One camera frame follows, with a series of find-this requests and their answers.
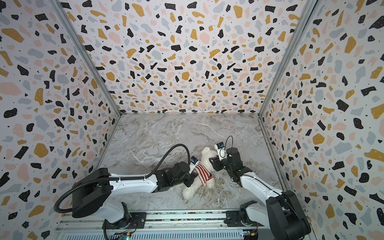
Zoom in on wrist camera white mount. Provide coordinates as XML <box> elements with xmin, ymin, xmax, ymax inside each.
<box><xmin>189</xmin><ymin>156</ymin><xmax>199</xmax><ymax>176</ymax></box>
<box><xmin>215</xmin><ymin>142</ymin><xmax>227</xmax><ymax>161</ymax></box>

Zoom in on black corrugated cable hose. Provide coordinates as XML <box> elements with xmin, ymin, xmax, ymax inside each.
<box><xmin>53</xmin><ymin>143</ymin><xmax>191</xmax><ymax>214</ymax></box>

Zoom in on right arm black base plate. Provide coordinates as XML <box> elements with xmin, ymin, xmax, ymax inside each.
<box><xmin>224</xmin><ymin>210</ymin><xmax>269</xmax><ymax>228</ymax></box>

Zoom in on red white striped sweater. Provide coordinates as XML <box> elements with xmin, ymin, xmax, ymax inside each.
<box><xmin>196</xmin><ymin>163</ymin><xmax>213</xmax><ymax>186</ymax></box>

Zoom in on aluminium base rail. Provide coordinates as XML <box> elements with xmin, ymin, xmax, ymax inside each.
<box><xmin>55</xmin><ymin>208</ymin><xmax>314</xmax><ymax>240</ymax></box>

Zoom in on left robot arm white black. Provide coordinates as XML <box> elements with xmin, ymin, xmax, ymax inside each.
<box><xmin>72</xmin><ymin>157</ymin><xmax>199</xmax><ymax>228</ymax></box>

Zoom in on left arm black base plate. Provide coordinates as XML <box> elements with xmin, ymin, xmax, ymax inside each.
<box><xmin>102</xmin><ymin>212</ymin><xmax>147</xmax><ymax>230</ymax></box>

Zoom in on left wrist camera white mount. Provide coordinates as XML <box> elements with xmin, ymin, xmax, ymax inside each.
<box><xmin>189</xmin><ymin>156</ymin><xmax>199</xmax><ymax>176</ymax></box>

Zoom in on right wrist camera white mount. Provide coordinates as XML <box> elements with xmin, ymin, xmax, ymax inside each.
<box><xmin>215</xmin><ymin>142</ymin><xmax>227</xmax><ymax>161</ymax></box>

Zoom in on white plush teddy bear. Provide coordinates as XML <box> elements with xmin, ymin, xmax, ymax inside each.
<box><xmin>183</xmin><ymin>147</ymin><xmax>218</xmax><ymax>200</ymax></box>

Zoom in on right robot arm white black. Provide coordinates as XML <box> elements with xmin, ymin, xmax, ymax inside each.
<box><xmin>209</xmin><ymin>143</ymin><xmax>312</xmax><ymax>240</ymax></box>

